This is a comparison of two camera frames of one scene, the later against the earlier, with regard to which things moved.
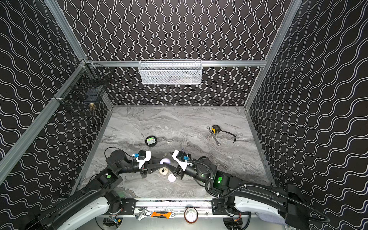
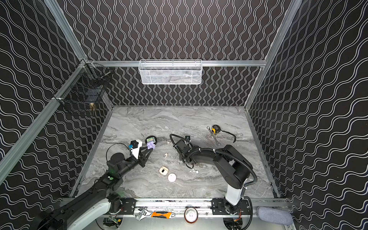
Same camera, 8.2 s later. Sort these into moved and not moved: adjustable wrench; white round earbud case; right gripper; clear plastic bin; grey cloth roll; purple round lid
Moved: purple round lid; right gripper
Not moved: clear plastic bin; grey cloth roll; white round earbud case; adjustable wrench
